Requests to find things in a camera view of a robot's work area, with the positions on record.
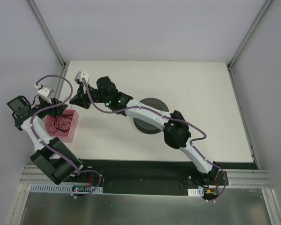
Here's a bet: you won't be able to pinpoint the aluminium frame post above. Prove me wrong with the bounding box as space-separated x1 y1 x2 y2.
26 0 66 69
227 0 274 71

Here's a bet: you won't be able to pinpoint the left white cable duct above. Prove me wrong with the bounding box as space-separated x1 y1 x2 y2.
30 184 103 195

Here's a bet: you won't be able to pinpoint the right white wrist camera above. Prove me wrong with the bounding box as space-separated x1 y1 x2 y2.
74 71 90 84

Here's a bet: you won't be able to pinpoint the front aluminium rail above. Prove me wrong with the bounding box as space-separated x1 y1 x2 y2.
20 165 70 182

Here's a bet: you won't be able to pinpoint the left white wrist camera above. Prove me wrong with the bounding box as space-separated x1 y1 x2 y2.
35 84 54 101

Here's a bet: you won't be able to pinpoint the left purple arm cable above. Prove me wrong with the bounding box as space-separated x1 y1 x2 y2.
30 74 103 200

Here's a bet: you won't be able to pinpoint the left aluminium frame post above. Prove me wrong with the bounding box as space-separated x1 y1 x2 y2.
26 0 66 69

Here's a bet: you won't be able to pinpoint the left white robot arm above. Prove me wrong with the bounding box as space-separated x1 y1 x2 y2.
7 95 90 185

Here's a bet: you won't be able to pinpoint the right aluminium frame post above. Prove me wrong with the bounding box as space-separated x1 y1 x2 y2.
227 0 274 71

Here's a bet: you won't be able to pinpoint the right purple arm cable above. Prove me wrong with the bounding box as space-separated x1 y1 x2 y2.
83 78 228 204

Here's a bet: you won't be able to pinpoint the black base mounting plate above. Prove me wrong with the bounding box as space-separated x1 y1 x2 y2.
36 157 259 195

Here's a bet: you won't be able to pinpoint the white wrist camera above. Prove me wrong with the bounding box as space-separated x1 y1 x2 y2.
74 71 90 84
35 84 54 101

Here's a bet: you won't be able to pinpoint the pink plastic box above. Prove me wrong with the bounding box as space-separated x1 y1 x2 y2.
45 109 79 143

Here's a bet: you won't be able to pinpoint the black cable spool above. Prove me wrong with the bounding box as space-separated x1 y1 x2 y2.
133 97 169 135

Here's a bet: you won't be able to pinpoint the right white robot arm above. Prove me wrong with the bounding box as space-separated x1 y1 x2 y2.
70 73 220 185

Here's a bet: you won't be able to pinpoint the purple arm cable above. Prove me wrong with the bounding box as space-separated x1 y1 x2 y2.
30 74 103 200
83 78 228 204

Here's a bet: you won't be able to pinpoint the shiny metal sheet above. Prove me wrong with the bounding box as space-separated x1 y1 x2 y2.
4 184 281 225

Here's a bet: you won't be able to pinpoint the white cable duct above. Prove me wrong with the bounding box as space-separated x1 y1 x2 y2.
30 184 103 195
187 187 204 197

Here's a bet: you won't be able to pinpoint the tangled wires in box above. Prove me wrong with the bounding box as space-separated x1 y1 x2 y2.
52 114 75 139

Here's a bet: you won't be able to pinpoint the right white cable duct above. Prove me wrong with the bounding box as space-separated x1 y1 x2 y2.
187 187 204 197

